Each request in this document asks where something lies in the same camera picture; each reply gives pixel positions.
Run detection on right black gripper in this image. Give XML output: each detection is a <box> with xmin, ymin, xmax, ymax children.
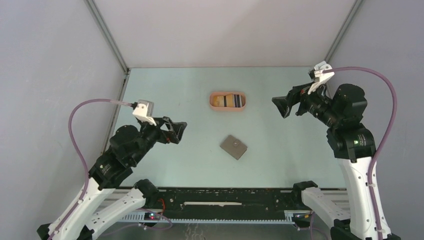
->
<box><xmin>271</xmin><ymin>77</ymin><xmax>341</xmax><ymax>128</ymax></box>

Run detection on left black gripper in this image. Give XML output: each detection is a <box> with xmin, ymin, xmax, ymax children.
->
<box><xmin>131</xmin><ymin>114</ymin><xmax>188</xmax><ymax>164</ymax></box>

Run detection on beige leather card holder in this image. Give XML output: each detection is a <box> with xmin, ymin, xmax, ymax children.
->
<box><xmin>220</xmin><ymin>135</ymin><xmax>248</xmax><ymax>160</ymax></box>

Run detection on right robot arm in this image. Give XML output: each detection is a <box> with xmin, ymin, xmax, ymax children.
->
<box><xmin>271</xmin><ymin>83</ymin><xmax>398</xmax><ymax>240</ymax></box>

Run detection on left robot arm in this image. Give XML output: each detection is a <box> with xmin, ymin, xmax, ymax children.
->
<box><xmin>37</xmin><ymin>116</ymin><xmax>188</xmax><ymax>240</ymax></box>

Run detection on yellow VIP card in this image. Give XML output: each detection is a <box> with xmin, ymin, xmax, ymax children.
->
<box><xmin>212</xmin><ymin>95</ymin><xmax>226</xmax><ymax>108</ymax></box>

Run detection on pink oval tray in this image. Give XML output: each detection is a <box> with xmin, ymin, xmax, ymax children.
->
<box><xmin>209</xmin><ymin>91</ymin><xmax>247</xmax><ymax>112</ymax></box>

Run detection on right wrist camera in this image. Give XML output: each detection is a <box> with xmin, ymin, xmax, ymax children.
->
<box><xmin>307</xmin><ymin>61</ymin><xmax>335</xmax><ymax>95</ymax></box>

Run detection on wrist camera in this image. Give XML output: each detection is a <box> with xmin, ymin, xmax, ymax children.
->
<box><xmin>131</xmin><ymin>99</ymin><xmax>157</xmax><ymax>126</ymax></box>
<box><xmin>307</xmin><ymin>61</ymin><xmax>335</xmax><ymax>95</ymax></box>

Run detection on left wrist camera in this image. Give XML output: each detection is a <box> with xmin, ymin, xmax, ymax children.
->
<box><xmin>131</xmin><ymin>99</ymin><xmax>157</xmax><ymax>126</ymax></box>

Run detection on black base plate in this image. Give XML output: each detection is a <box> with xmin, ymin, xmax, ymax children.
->
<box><xmin>146</xmin><ymin>188</ymin><xmax>311</xmax><ymax>221</ymax></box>

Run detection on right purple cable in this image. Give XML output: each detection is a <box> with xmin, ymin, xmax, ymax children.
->
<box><xmin>322</xmin><ymin>66</ymin><xmax>398</xmax><ymax>240</ymax></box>

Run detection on aluminium frame rail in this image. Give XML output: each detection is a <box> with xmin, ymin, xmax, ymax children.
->
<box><xmin>96</xmin><ymin>187</ymin><xmax>350</xmax><ymax>212</ymax></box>

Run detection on white cable duct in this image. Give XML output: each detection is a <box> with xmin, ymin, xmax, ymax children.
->
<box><xmin>119</xmin><ymin>211</ymin><xmax>296</xmax><ymax>225</ymax></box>

